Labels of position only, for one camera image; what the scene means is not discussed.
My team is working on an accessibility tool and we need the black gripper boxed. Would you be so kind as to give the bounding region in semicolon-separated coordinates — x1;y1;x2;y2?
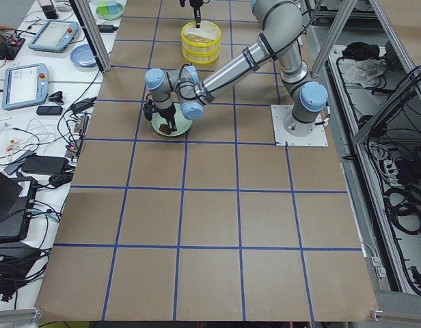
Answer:
189;0;202;28
158;105;177;133

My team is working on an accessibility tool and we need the brown bun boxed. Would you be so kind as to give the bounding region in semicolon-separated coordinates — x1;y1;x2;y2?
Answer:
159;124;172;135

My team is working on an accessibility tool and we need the yellow steamer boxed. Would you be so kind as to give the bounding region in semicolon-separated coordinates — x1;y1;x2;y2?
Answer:
180;20;221;53
182;48;220;65

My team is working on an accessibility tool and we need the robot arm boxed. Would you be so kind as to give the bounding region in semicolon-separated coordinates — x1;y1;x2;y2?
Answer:
144;1;328;137

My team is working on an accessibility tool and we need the white steamer liner cloth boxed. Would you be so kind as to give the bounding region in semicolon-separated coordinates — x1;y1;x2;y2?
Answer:
181;21;220;43

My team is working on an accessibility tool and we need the mint green plate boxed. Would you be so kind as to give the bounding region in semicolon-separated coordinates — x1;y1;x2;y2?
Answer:
151;103;193;137

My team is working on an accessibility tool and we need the green bowl with sponges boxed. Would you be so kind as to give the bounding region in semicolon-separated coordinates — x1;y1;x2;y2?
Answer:
95;1;124;21

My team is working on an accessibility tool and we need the blue plate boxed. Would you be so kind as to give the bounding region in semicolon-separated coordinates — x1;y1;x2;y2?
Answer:
70;44;97;68

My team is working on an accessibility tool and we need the black power adapter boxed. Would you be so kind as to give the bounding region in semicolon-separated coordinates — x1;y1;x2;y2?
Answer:
21;155;68;175

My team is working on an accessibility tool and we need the blue teach pendant far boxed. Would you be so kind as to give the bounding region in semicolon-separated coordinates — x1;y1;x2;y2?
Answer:
28;20;79;53

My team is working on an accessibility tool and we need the blue teach pendant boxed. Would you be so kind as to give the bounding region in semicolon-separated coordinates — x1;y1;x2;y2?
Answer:
28;20;79;53
2;63;49;111

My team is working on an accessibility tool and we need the blue teach pendant near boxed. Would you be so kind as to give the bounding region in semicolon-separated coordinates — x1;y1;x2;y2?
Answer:
2;63;49;111

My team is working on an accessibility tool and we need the black laptop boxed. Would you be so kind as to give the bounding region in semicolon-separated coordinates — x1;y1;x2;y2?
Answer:
0;172;37;243

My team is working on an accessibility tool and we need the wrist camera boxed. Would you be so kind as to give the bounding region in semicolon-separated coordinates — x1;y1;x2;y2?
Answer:
143;99;155;122

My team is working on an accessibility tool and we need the aluminium frame post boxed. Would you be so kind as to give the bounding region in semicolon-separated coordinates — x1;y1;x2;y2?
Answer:
70;0;111;73

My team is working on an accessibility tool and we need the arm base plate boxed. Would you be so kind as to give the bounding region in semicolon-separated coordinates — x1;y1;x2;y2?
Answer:
271;105;328;147

